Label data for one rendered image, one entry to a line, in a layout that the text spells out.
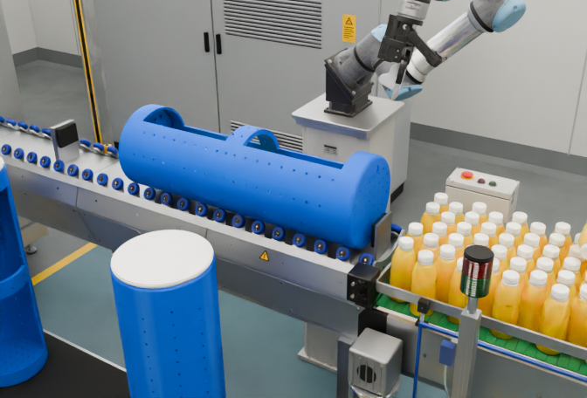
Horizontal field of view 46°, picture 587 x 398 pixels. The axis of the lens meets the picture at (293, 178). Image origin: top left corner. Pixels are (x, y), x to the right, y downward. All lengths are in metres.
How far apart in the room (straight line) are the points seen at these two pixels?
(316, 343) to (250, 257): 0.91
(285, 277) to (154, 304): 0.48
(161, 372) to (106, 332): 1.42
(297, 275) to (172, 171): 0.52
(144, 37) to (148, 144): 2.34
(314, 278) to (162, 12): 2.68
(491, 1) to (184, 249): 1.16
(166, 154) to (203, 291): 0.55
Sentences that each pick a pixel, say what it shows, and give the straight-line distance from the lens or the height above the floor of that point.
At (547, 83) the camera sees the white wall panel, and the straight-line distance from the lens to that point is 4.75.
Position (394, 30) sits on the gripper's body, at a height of 1.62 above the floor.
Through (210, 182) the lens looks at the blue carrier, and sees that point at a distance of 2.14.
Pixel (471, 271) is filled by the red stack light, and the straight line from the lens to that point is 1.52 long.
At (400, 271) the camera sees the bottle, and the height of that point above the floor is 1.00.
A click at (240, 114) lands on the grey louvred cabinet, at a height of 0.52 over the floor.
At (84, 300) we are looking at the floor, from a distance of 3.62.
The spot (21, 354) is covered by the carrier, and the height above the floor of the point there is 0.16.
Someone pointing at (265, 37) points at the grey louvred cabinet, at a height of 1.03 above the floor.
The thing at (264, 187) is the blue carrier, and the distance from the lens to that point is 2.03.
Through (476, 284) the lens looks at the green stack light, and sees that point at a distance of 1.53.
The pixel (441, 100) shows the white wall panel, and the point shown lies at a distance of 5.00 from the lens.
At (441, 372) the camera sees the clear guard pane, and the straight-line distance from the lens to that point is 1.88.
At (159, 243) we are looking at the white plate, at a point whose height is 1.04.
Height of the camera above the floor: 2.07
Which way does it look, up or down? 27 degrees down
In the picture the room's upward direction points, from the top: 1 degrees counter-clockwise
